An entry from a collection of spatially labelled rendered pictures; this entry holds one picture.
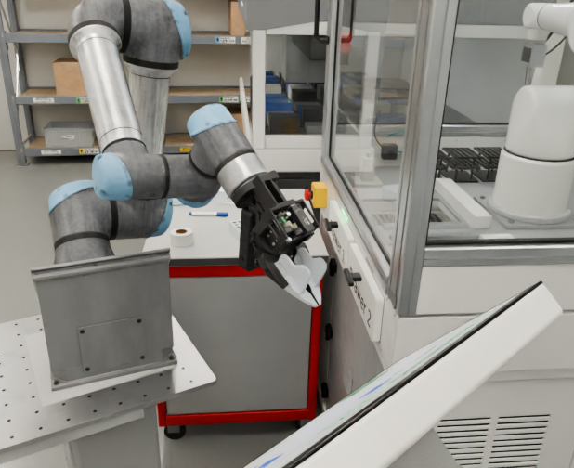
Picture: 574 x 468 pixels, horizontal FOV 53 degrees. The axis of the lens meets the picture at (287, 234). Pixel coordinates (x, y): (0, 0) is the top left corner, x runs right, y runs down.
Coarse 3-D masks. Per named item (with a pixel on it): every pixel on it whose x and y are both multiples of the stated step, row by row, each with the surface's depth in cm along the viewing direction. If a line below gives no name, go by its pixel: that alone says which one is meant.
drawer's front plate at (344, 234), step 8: (336, 208) 170; (336, 216) 166; (344, 224) 159; (336, 232) 167; (344, 232) 156; (336, 240) 167; (344, 240) 156; (352, 240) 151; (336, 248) 167; (344, 248) 156; (344, 256) 156; (344, 264) 156
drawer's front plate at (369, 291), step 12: (360, 252) 143; (348, 264) 150; (360, 264) 137; (360, 288) 137; (372, 288) 127; (372, 300) 125; (360, 312) 137; (372, 312) 125; (372, 324) 125; (372, 336) 126
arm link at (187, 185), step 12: (168, 156) 96; (180, 156) 97; (180, 168) 96; (192, 168) 96; (180, 180) 96; (192, 180) 97; (204, 180) 96; (216, 180) 97; (168, 192) 96; (180, 192) 97; (192, 192) 98; (204, 192) 99; (216, 192) 103; (192, 204) 102; (204, 204) 103
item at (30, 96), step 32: (0, 0) 455; (0, 32) 453; (32, 32) 482; (64, 32) 489; (192, 32) 517; (224, 32) 522; (32, 96) 477; (64, 96) 481; (192, 96) 497; (224, 96) 502; (32, 128) 526
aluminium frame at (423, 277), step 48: (336, 0) 177; (432, 0) 91; (432, 48) 93; (432, 96) 97; (432, 144) 100; (336, 192) 174; (432, 192) 105; (480, 240) 110; (528, 240) 111; (384, 288) 121; (432, 288) 112; (480, 288) 113
